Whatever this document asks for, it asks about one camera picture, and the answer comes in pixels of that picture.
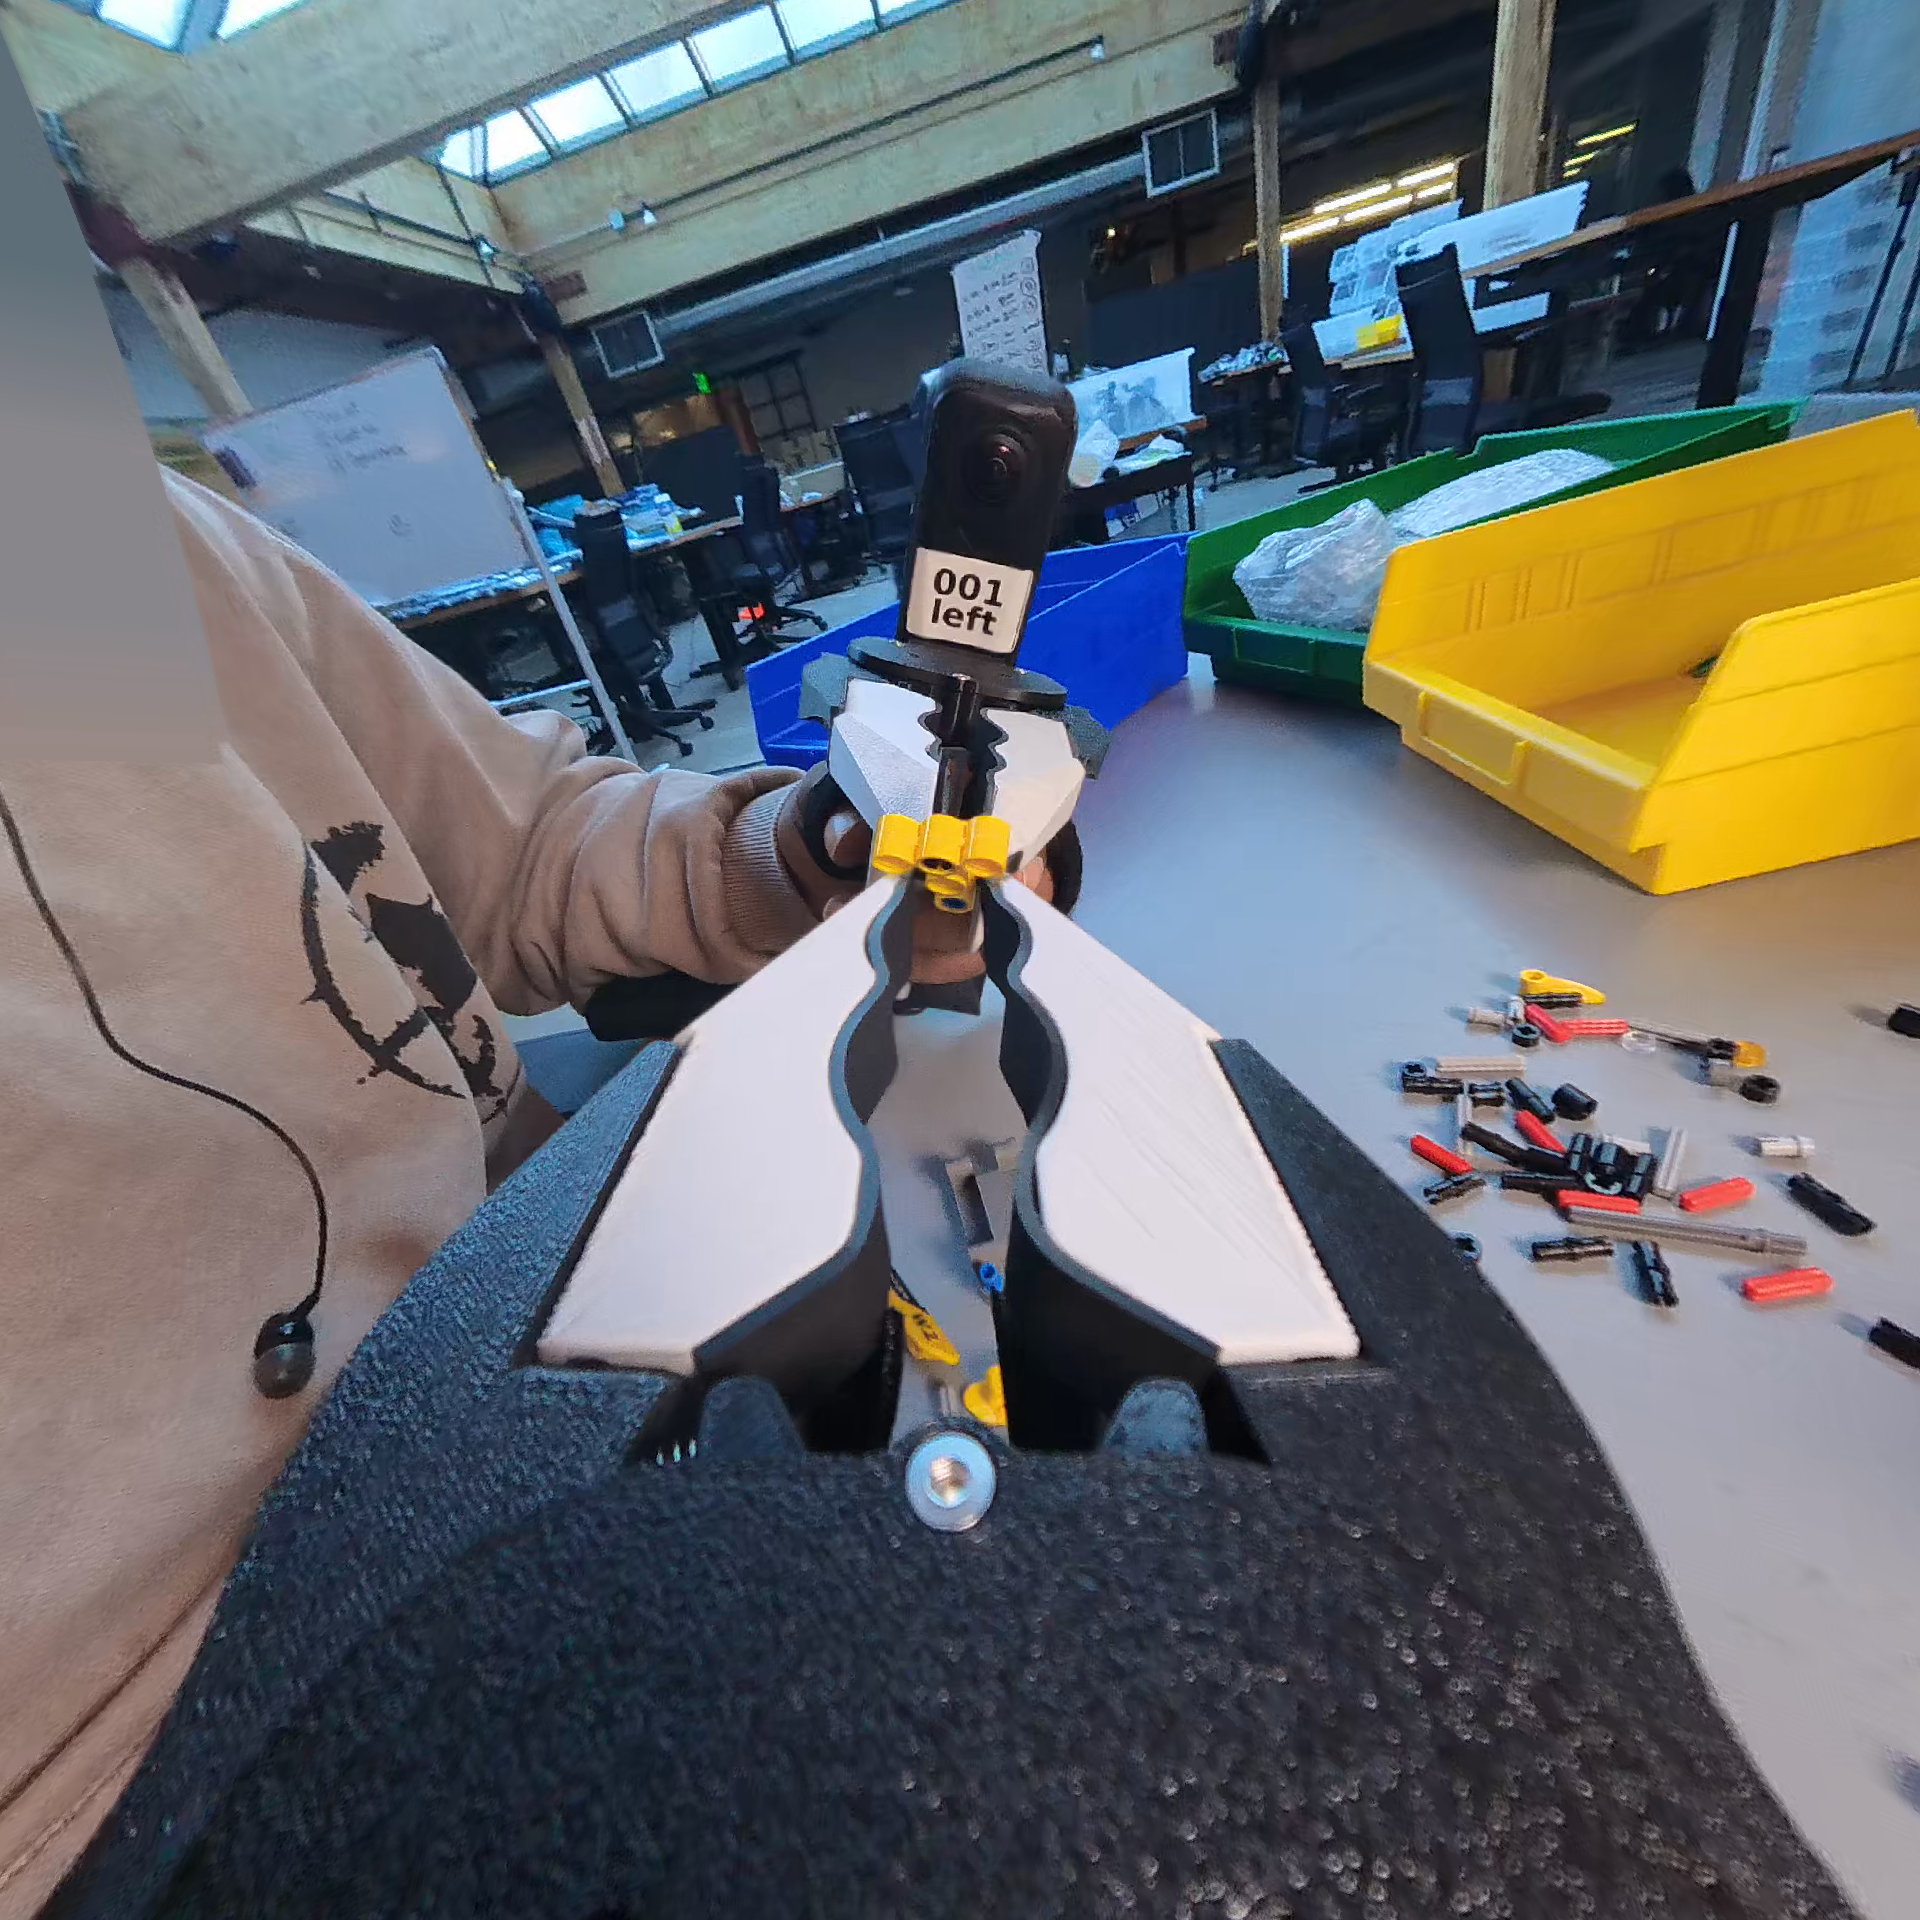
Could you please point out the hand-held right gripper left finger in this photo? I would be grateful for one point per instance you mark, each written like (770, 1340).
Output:
(720, 1187)

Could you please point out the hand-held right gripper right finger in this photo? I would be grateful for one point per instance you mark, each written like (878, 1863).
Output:
(1200, 1187)

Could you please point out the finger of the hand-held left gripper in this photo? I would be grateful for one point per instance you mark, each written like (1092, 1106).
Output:
(885, 767)
(1026, 780)

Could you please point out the yellow connector with black pin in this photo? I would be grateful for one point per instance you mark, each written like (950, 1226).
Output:
(941, 853)

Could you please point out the grey desk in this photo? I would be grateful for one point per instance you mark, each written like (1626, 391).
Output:
(1621, 1442)

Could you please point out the blue plastic bin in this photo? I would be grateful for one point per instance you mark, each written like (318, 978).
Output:
(1124, 631)

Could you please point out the white paper sign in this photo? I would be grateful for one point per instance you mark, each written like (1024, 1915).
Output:
(1000, 300)

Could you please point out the black armrest pad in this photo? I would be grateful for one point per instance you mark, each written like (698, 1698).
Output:
(674, 1001)

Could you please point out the black office chair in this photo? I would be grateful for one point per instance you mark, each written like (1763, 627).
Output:
(630, 615)
(1441, 332)
(766, 556)

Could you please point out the yellow angled brick piece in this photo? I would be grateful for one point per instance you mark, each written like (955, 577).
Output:
(922, 1332)

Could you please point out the green plastic bin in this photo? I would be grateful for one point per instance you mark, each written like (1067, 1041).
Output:
(1260, 646)

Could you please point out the clear plastic bag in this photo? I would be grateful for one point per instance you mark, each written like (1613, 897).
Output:
(1350, 556)

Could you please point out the scattered small building pieces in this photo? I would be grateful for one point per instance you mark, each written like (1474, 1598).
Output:
(1592, 1155)

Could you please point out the person's beige sweatshirt torso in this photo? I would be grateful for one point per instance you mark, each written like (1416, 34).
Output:
(181, 1201)

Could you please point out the whiteboard on stand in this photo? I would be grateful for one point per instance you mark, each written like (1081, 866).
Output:
(361, 468)

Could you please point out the yellow plastic bin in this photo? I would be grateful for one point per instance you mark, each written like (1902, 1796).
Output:
(1772, 721)

